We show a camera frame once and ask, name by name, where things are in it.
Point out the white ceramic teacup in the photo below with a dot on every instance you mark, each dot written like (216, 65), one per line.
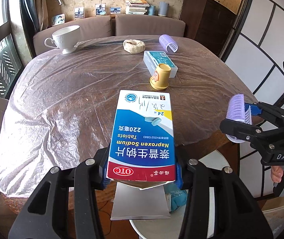
(65, 39)

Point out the brown sofa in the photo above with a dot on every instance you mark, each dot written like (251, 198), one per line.
(120, 25)

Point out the photo frame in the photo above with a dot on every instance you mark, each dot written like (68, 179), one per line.
(115, 10)
(58, 19)
(100, 9)
(79, 13)

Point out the stack of books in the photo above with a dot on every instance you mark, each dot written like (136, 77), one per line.
(136, 7)

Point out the yellow plastic cup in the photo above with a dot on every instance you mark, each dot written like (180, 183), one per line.
(159, 79)

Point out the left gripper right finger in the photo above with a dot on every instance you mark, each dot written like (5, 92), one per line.
(218, 203)

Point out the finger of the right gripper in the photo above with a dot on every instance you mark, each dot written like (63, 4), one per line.
(261, 141)
(271, 113)

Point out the grey cylinder speaker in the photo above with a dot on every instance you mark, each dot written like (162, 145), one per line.
(163, 9)

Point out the teal wrapper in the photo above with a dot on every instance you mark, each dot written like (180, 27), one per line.
(175, 197)

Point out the leftmost photo frame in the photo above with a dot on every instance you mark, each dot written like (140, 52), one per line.
(58, 19)

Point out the purple comb hair roller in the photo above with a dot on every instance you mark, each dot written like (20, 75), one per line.
(240, 112)

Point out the teal cup on shelf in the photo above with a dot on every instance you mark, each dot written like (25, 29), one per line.
(151, 10)

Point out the white trash bin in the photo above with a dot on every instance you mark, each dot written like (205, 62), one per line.
(170, 227)

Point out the teal dental floss box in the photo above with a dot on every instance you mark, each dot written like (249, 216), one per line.
(153, 58)

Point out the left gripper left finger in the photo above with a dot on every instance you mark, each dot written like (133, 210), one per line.
(45, 213)

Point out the white blue naproxen box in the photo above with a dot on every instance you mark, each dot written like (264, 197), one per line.
(141, 155)

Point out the dark wooden cabinet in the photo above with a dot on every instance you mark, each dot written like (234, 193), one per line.
(208, 22)

